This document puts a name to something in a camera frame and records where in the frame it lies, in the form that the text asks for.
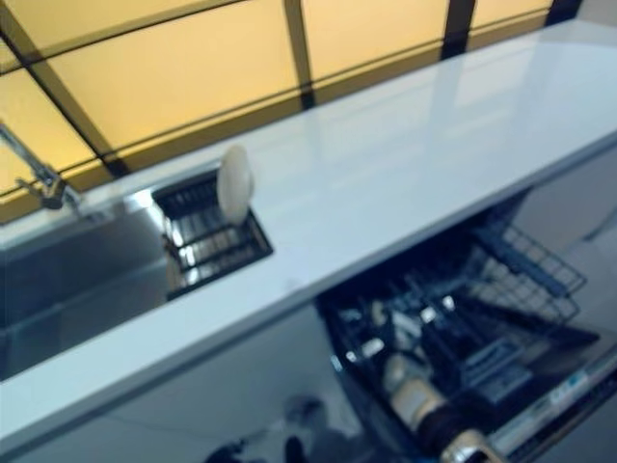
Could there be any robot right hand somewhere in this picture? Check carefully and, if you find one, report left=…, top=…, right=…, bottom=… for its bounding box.
left=373, top=311, right=426, bottom=362

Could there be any cream round plate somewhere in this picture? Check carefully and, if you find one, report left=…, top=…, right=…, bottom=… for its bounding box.
left=215, top=144, right=255, bottom=226

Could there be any black dishwasher door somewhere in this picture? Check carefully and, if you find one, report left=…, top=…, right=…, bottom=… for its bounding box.
left=336, top=327, right=617, bottom=463

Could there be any white cabinet door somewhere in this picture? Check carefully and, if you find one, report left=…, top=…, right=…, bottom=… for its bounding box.
left=71, top=298, right=351, bottom=463
left=523, top=163, right=617, bottom=252

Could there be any black dish drying rack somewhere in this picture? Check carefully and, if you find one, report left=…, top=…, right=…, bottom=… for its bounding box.
left=152, top=168, right=275, bottom=291

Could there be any stainless steel sink basin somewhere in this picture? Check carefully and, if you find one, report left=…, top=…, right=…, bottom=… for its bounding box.
left=0, top=190, right=274, bottom=383

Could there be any chrome gooseneck kitchen faucet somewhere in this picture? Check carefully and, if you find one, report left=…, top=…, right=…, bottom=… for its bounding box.
left=0, top=120, right=84, bottom=214

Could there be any black wire dishwasher rack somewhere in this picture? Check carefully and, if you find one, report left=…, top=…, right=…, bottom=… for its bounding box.
left=317, top=240, right=599, bottom=419

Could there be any black wire folding basket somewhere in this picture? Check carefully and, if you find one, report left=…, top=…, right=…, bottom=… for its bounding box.
left=474, top=225, right=588, bottom=320

